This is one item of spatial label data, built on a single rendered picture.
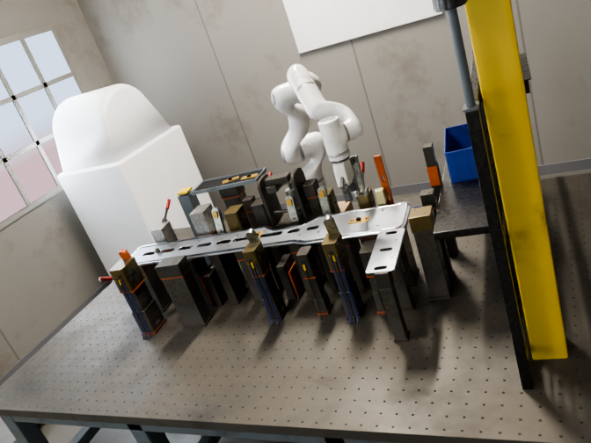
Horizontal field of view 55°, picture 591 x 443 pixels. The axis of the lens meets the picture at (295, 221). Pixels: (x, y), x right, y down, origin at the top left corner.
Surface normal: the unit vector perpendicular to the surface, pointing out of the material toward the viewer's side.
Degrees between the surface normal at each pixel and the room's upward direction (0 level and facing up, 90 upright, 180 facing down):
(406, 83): 90
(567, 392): 0
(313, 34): 90
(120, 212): 90
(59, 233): 90
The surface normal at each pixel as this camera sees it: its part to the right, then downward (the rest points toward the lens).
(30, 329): 0.88, -0.11
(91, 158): -0.45, 0.32
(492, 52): -0.29, 0.47
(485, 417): -0.31, -0.87
